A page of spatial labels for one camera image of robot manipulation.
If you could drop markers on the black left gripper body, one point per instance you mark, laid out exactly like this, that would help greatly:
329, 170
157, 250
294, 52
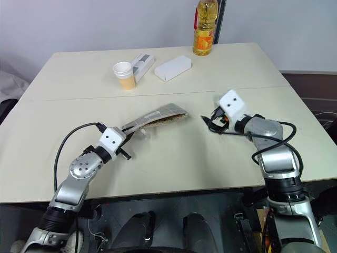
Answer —
123, 144

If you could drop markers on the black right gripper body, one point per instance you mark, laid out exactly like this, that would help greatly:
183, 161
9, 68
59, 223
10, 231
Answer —
222, 121

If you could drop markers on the grey grid zipper pouch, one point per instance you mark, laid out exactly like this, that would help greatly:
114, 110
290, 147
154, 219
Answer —
163, 112

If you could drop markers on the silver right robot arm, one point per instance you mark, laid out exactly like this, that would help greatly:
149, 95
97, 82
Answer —
273, 158

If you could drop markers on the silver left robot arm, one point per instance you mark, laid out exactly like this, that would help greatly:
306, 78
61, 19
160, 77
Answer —
79, 168

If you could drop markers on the white and beige paper cup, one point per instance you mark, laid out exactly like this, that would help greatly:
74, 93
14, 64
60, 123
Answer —
126, 75

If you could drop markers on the flat white box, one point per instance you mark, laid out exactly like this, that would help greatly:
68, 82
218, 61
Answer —
172, 68

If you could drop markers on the grey and white carton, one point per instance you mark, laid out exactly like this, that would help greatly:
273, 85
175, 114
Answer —
140, 66

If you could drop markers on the yellow cooking oil bottle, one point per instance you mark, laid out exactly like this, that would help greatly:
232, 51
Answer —
205, 31

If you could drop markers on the black upright pole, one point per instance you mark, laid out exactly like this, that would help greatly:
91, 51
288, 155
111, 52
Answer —
221, 21

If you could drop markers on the white crumpled cloth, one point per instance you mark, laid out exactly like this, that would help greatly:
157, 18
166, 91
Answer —
11, 84

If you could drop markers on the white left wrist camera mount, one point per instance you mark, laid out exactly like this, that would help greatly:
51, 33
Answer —
111, 138

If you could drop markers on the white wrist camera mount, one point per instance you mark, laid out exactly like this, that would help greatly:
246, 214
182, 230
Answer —
233, 102
111, 138

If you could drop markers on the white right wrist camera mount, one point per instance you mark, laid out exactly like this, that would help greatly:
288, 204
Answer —
233, 102

